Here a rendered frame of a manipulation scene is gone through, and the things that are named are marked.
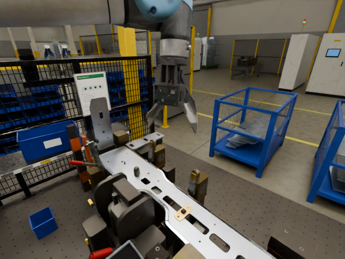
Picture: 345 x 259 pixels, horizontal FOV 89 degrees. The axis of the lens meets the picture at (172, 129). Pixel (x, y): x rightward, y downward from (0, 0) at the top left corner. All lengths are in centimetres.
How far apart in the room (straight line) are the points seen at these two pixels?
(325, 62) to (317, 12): 671
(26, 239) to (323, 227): 163
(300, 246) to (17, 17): 88
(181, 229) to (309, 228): 82
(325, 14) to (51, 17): 1440
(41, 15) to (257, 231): 121
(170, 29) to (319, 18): 1415
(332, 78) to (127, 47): 746
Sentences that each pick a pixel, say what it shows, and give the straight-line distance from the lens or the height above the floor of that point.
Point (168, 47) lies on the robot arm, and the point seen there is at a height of 162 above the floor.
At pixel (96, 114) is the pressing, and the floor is 124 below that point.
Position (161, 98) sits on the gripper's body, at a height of 150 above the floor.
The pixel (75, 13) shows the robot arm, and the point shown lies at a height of 166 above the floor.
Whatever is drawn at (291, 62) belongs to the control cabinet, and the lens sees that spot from 830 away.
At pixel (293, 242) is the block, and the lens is 81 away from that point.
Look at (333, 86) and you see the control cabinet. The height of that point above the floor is 39.
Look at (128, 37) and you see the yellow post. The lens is 162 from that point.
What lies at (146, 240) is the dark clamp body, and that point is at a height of 108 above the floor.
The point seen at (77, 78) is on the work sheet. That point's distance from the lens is 142.
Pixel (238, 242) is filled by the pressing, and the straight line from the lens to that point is 77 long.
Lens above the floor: 162
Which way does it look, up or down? 25 degrees down
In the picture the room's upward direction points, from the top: straight up
